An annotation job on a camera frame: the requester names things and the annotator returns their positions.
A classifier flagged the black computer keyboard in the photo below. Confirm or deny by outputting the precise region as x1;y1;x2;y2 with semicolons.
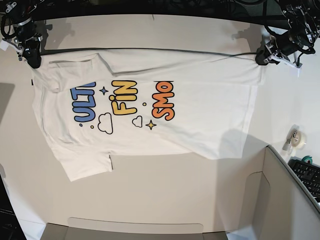
288;157;320;203

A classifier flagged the clear tape roll dispenser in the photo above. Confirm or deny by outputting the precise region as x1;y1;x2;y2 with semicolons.
282;124;307;156

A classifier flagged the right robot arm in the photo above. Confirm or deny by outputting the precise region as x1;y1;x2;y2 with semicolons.
0;0;43;69

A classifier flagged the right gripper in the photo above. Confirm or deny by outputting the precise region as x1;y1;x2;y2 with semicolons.
0;34;43;69

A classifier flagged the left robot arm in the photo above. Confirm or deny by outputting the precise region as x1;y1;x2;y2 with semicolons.
255;0;320;72

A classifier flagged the green tape roll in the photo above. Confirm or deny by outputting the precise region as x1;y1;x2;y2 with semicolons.
301;155;313;165

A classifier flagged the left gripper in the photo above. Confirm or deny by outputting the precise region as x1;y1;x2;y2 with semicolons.
255;35;302;77

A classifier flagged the white printed t-shirt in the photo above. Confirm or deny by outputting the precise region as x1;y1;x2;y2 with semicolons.
31;48;265;181

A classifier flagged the grey cardboard box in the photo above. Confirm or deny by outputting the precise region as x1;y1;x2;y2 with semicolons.
42;146;320;240

